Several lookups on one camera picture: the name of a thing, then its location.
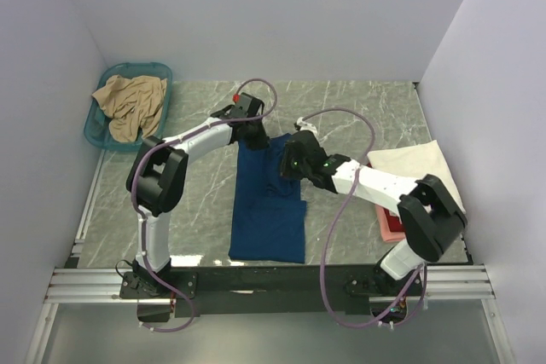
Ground blue t-shirt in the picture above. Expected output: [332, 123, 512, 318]
[228, 134, 307, 263]

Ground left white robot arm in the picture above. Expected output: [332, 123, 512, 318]
[126, 93, 268, 298]

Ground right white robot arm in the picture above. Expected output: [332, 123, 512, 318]
[280, 130, 468, 295]

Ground folded white t-shirt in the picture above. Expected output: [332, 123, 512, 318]
[368, 140, 466, 213]

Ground folded red t-shirt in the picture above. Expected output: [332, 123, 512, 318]
[384, 209, 405, 233]

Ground folded pink t-shirt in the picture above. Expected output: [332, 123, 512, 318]
[375, 204, 462, 244]

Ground beige t-shirt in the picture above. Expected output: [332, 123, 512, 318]
[92, 75, 167, 143]

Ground black base beam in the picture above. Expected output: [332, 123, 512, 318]
[119, 264, 422, 322]

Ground teal plastic basket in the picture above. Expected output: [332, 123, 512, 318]
[84, 62, 172, 152]

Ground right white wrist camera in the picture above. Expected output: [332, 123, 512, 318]
[294, 117, 318, 136]

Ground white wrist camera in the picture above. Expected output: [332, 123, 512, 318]
[233, 92, 259, 113]
[294, 117, 318, 136]

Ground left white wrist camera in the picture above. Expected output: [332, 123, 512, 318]
[233, 92, 259, 113]

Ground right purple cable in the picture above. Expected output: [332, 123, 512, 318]
[298, 107, 429, 329]

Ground purple cable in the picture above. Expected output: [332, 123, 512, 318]
[130, 78, 278, 334]
[298, 107, 429, 329]

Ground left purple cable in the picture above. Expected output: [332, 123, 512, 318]
[130, 78, 278, 334]

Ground aluminium frame rail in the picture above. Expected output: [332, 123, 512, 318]
[45, 149, 515, 363]

